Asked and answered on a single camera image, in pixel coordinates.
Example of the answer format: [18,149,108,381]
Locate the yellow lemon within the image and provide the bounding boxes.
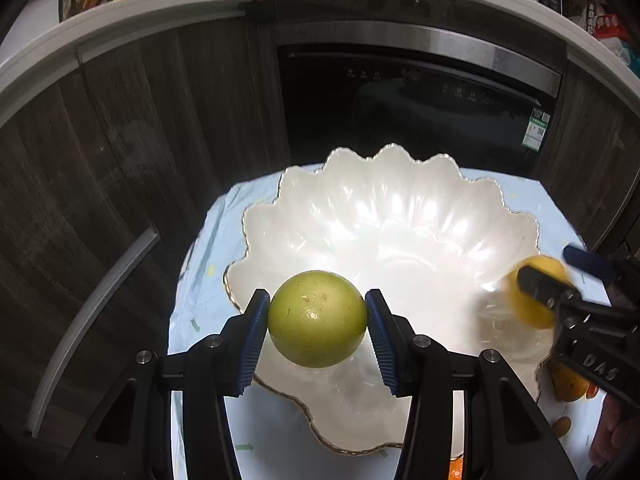
[504,255,573,330]

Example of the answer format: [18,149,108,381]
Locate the orange mandarin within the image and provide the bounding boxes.
[448,456,464,480]

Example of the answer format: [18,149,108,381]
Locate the brown yellow mango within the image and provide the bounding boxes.
[546,360,590,402]

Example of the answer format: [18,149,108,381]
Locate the red snack bag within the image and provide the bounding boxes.
[582,0,631,42]

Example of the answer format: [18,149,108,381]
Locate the small brown longan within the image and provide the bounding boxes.
[552,416,572,439]

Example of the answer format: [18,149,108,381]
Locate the built-in black dishwasher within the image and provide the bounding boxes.
[276,20,562,177]

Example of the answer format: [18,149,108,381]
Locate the light blue patterned cloth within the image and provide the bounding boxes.
[168,172,604,479]

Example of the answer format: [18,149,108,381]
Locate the white scalloped ceramic bowl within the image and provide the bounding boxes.
[224,144,551,456]

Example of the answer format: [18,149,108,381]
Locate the person's hand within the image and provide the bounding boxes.
[589,393,639,468]

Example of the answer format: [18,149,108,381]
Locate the green round fruit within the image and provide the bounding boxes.
[268,270,368,368]

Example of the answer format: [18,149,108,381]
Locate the teal plastic bag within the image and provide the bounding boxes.
[610,38,639,70]

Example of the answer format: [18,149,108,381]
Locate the silver cabinet handle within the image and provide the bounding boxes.
[25,226,160,439]

